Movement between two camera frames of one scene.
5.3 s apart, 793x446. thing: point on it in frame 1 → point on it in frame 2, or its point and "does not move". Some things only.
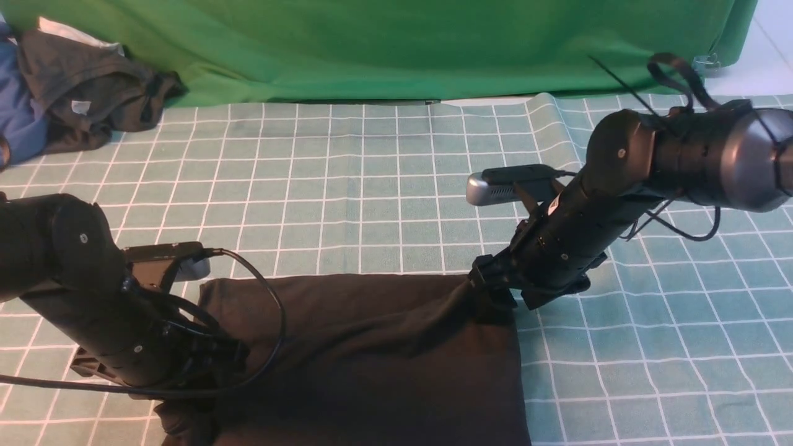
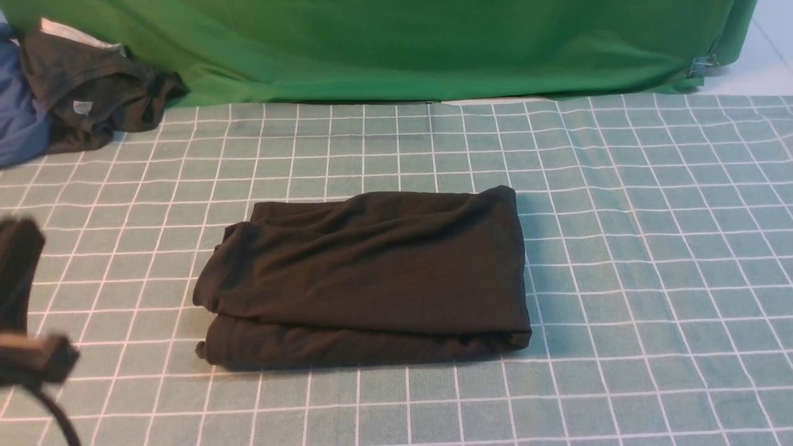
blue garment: x=23 y=124 does not move
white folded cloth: x=49 y=26 does not move
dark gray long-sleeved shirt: x=369 y=360 → x=385 y=279
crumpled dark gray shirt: x=85 y=91 does not move
